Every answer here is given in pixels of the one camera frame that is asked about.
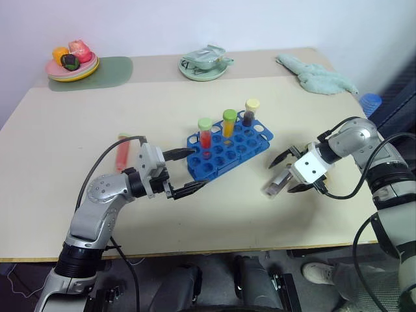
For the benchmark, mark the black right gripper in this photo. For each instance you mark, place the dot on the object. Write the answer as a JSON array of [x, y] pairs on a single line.
[[300, 151]]

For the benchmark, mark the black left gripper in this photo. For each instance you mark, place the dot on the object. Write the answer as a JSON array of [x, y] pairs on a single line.
[[160, 184]]

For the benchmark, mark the dark liquid test tube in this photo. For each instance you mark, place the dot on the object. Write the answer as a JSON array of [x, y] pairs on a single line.
[[276, 186]]

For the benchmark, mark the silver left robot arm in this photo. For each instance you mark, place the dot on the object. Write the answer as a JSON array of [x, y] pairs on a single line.
[[97, 208]]

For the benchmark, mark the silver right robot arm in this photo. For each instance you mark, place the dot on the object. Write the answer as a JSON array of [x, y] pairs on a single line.
[[357, 136]]

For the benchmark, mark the blue test tube rack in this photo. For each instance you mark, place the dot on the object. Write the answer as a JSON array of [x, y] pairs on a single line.
[[234, 147]]

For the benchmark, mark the red tube green cap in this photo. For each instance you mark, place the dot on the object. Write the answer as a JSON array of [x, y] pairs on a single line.
[[123, 156], [205, 138]]

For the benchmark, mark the yellow tube green cap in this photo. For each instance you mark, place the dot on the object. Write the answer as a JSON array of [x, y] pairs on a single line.
[[228, 127]]

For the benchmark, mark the dark tube yellow cap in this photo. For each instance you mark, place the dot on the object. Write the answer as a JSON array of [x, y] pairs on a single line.
[[249, 117]]

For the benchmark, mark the light green towel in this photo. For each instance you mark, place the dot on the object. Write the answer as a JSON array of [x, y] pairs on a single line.
[[320, 80]]

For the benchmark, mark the white shoe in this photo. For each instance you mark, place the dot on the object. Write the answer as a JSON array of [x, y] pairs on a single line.
[[317, 273]]

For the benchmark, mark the blue stacked cups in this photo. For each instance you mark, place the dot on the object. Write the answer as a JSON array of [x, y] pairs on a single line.
[[370, 101]]

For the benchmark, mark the pale green foil packet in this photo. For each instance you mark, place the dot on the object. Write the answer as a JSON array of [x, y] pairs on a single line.
[[206, 54]]

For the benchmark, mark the mint green cup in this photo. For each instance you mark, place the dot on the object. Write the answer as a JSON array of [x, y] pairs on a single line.
[[229, 61]]

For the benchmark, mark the green placemat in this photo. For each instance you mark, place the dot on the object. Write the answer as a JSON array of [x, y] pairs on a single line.
[[112, 74]]

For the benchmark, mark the grey trouser leg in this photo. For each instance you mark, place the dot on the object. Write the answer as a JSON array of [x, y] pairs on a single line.
[[351, 282]]

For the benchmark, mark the black padded chair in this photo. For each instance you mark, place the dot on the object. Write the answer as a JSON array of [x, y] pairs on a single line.
[[399, 97]]

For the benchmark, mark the yellow plate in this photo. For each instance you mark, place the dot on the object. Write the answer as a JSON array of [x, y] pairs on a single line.
[[89, 75]]

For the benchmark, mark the light green plate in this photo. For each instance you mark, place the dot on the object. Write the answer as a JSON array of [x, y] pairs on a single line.
[[87, 72]]

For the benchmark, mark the black and green toy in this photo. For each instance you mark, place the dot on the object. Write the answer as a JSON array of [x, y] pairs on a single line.
[[70, 62]]

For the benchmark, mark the pink toy peach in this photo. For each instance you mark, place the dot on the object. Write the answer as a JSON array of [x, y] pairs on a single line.
[[80, 52]]

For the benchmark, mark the stacked plates with toy food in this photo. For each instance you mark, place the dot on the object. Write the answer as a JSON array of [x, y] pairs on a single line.
[[52, 70]]

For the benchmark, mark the orange toy fruit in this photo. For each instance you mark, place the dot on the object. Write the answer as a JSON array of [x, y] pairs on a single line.
[[59, 54]]

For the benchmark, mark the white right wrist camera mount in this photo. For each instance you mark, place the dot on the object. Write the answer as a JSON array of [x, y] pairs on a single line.
[[308, 165]]

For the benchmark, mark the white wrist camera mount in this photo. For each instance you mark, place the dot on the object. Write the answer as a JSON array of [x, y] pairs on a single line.
[[308, 165], [149, 159]]

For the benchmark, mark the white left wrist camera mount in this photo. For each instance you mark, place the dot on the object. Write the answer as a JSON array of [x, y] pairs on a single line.
[[149, 159]]

